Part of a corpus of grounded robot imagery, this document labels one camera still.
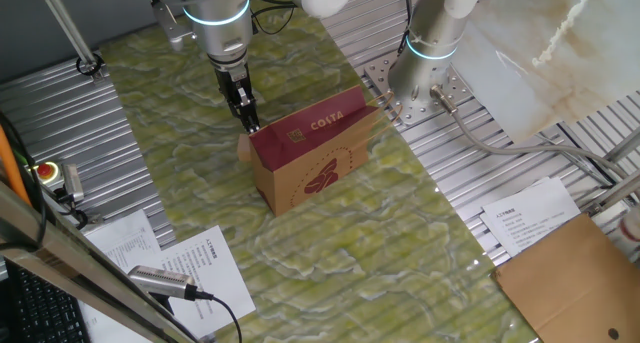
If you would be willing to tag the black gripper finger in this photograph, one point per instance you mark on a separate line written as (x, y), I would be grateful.
(251, 102)
(245, 117)

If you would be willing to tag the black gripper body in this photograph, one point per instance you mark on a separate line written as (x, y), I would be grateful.
(232, 85)

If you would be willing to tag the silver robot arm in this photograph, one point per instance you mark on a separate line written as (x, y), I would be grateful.
(220, 28)

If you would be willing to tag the red brown Costa paper bag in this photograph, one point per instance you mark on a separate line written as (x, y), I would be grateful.
(310, 173)

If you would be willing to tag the printed white paper sheet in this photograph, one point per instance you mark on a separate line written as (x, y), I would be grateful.
(125, 238)
(530, 218)
(210, 278)

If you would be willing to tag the aluminium strut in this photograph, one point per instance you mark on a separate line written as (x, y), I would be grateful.
(67, 25)
(620, 190)
(625, 148)

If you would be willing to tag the green marble pattern mat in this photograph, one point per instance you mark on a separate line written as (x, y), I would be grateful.
(350, 263)

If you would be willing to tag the red emergency stop button box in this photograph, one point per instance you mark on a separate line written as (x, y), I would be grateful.
(46, 172)

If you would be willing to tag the blank white paper sheet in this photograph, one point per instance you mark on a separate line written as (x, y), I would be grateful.
(110, 328)

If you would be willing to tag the black keyboard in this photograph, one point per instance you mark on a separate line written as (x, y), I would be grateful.
(40, 313)

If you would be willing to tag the white marble pattern sheet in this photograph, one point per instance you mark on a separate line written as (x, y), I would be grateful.
(550, 43)

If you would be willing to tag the brown cardboard sheet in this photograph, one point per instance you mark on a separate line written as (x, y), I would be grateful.
(570, 288)

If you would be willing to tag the red white can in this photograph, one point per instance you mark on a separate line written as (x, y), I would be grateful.
(630, 238)

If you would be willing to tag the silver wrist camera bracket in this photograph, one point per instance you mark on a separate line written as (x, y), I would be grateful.
(172, 28)

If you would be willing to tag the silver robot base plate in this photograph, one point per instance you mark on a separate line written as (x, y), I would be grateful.
(382, 78)

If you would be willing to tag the silver depth camera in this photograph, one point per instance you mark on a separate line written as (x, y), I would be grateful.
(160, 281)

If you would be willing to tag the steel frame bar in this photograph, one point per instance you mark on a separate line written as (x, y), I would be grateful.
(50, 238)

